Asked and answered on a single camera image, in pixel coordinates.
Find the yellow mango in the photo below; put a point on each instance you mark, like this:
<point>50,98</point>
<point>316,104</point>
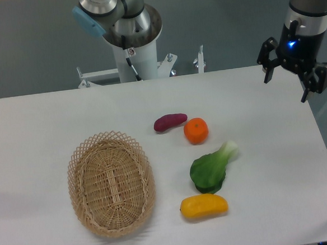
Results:
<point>199,206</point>

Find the orange tangerine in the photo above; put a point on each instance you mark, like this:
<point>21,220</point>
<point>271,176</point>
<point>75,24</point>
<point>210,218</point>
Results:
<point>196,131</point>

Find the white metal mounting frame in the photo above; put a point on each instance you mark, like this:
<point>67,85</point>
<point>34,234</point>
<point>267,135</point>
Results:
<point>146,71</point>

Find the purple sweet potato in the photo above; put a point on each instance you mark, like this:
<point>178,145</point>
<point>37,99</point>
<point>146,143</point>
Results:
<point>169,121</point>

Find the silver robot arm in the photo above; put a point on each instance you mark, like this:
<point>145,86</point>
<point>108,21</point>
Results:
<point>305,17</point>

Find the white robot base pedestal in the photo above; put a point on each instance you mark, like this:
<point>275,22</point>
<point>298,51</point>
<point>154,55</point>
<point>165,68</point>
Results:
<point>130,27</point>

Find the green bok choy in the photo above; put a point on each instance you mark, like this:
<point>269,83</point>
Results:
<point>209,171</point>

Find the woven wicker basket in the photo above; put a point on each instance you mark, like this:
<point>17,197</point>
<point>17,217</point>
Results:
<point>111,185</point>

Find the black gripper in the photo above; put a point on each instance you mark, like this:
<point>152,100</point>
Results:
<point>296,54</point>

